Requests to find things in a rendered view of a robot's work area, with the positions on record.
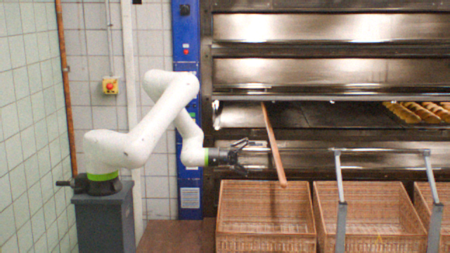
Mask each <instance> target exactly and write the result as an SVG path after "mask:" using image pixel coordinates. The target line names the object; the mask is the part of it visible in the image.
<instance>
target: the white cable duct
mask: <svg viewBox="0 0 450 253"><path fill-rule="evenodd" d="M121 4H122V28H123V40H124V63H125V74H126V86H127V109H128V121H129V132H130V131H131V130H132V129H133V128H134V127H136V126H137V112H136V99H135V87H134V62H133V49H132V36H131V11H130V0H121ZM131 179H132V180H134V187H133V188H132V190H133V203H134V225H135V238H136V248H137V246H138V243H139V241H140V239H141V236H142V234H143V214H142V201H141V176H140V168H139V169H132V170H131Z"/></svg>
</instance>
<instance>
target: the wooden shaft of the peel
mask: <svg viewBox="0 0 450 253"><path fill-rule="evenodd" d="M261 105H262V110H263V114H264V119H265V123H266V128H267V131H268V135H269V140H270V144H271V149H272V153H273V157H274V162H275V166H276V171H277V172H278V177H279V181H280V184H281V187H282V188H287V186H288V184H287V181H286V177H285V173H284V170H283V165H282V162H281V158H280V155H279V151H278V146H276V142H275V138H274V134H273V131H272V128H271V123H270V121H269V116H268V113H267V110H266V106H265V102H264V101H261Z"/></svg>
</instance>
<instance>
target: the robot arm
mask: <svg viewBox="0 0 450 253"><path fill-rule="evenodd" d="M142 86H143V89H144V91H145V92H146V93H147V94H148V95H149V96H150V98H151V99H152V100H153V102H154V103H155V106H154V107H153V109H152V110H151V111H150V112H149V113H148V114H147V115H146V116H145V117H144V118H143V119H142V120H141V122H140V123H139V124H138V125H137V126H136V127H134V128H133V129H132V130H131V131H130V132H129V133H128V134H122V133H118V132H115V131H111V130H108V129H96V130H92V131H89V132H87V133H85V135H84V137H83V144H84V161H85V169H86V173H79V174H78V175H77V177H76V178H73V179H71V181H56V186H71V188H75V195H80V194H82V193H86V194H87V195H90V196H94V197H105V196H110V195H114V194H115V193H118V192H120V191H121V189H122V182H121V181H120V179H119V176H118V171H119V167H121V168H125V169H139V168H141V167H142V166H143V165H145V164H146V162H147V161H148V159H149V157H150V155H151V154H152V151H153V149H154V147H155V146H156V144H157V142H158V141H159V140H160V138H161V136H162V135H163V133H164V132H165V130H166V129H167V127H168V126H169V125H170V124H171V122H172V123H173V125H174V126H175V127H176V129H177V130H179V132H180V134H181V136H182V138H183V148H182V152H181V161H182V163H183V164H184V165H185V166H186V167H188V168H195V167H218V166H219V164H220V165H231V166H230V171H234V172H236V173H239V174H241V175H243V176H245V177H248V174H254V173H255V172H262V169H248V170H247V169H246V168H245V167H244V166H243V165H241V164H240V163H239V162H238V153H239V151H241V150H242V149H243V148H244V147H245V146H247V145H248V144H249V145H263V144H262V143H255V141H249V140H248V138H247V137H246V138H244V139H242V140H240V141H237V142H235V143H230V148H231V149H229V150H219V148H203V137H204V136H203V131H202V130H201V129H200V128H199V127H198V125H197V124H196V123H195V122H194V121H193V120H192V119H191V117H190V115H189V114H188V113H187V111H186V109H185V107H186V106H187V105H188V104H189V102H190V101H191V100H192V99H193V98H194V97H195V96H196V95H197V94H198V92H199V88H200V85H199V81H198V79H197V78H196V76H195V75H193V74H191V73H189V72H166V71H162V70H150V71H148V72H147V73H145V74H144V76H143V79H142ZM244 142H245V143H244ZM241 143H244V144H242V146H241V147H239V148H237V149H236V150H234V149H233V148H234V146H237V145H239V144H241ZM234 164H235V165H237V166H238V167H240V168H241V169H242V170H243V171H244V172H243V171H241V170H239V169H237V168H234V167H233V165H234Z"/></svg>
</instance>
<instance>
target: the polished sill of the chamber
mask: <svg viewBox="0 0 450 253"><path fill-rule="evenodd" d="M272 131H273V134H274V136H450V128H341V127H272ZM213 135H237V136H268V131H267V128H266V127H213Z"/></svg>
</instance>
